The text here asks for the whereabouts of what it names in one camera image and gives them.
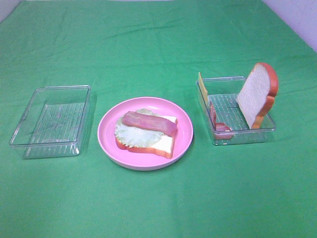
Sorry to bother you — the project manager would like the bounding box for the bacon strip from container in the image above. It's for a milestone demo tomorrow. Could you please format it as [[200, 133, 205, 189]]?
[[209, 102, 234, 140], [122, 111, 177, 137]]

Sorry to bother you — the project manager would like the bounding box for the bread slice bottom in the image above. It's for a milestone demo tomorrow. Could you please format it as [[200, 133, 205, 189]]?
[[115, 115, 179, 159]]

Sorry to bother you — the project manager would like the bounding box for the bread slice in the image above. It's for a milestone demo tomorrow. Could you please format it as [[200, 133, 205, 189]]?
[[236, 62, 278, 129], [115, 115, 179, 159]]

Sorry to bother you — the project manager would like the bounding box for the green lettuce leaf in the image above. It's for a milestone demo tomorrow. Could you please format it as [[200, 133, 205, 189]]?
[[114, 115, 163, 148]]

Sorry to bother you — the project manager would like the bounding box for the yellow cheese slice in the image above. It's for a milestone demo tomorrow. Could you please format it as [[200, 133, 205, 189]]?
[[198, 72, 209, 106]]

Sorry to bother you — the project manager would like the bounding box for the bread slice top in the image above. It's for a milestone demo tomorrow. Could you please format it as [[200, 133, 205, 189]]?
[[236, 62, 278, 129]]

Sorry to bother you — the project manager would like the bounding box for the pink plate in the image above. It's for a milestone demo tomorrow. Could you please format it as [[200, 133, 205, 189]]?
[[98, 97, 193, 171]]

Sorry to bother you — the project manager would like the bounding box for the clear right plastic container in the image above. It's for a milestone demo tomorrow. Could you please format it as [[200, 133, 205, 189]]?
[[196, 76, 275, 145]]

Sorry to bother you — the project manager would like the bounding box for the clear plastic container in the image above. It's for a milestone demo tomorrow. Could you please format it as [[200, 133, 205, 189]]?
[[196, 76, 275, 145], [9, 85, 91, 159]]

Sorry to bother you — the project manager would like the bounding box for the green tablecloth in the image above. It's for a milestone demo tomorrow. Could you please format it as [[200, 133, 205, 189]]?
[[0, 0, 317, 238]]

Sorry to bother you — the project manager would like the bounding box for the clear left plastic container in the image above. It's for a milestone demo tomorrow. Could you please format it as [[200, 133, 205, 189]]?
[[9, 85, 91, 159]]

